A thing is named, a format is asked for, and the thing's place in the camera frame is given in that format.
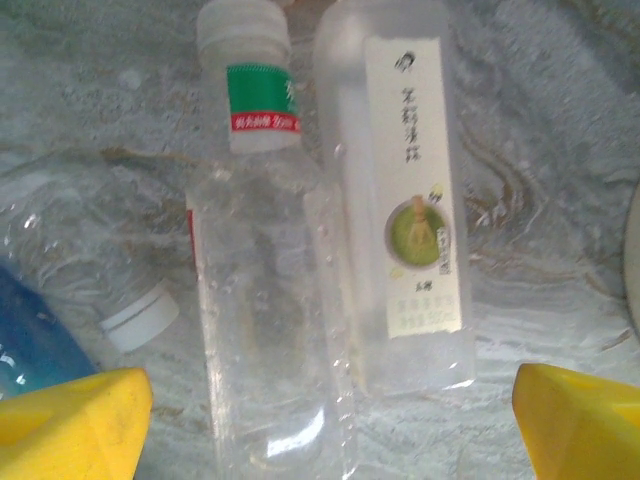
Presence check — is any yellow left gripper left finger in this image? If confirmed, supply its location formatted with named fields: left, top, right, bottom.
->
left=0, top=367, right=154, bottom=480

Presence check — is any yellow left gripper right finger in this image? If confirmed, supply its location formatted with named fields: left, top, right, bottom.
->
left=516, top=363, right=640, bottom=480

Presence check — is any clear bottle blue pink label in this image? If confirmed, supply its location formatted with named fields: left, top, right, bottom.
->
left=0, top=144, right=181, bottom=401

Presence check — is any clear bottle green red label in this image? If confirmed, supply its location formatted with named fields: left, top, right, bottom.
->
left=184, top=0, right=346, bottom=480

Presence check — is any frosted bottle matcha label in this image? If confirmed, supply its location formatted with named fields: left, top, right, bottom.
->
left=303, top=0, right=477, bottom=401

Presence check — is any white plastic bin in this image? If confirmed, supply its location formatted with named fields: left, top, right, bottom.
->
left=622, top=187, right=640, bottom=346

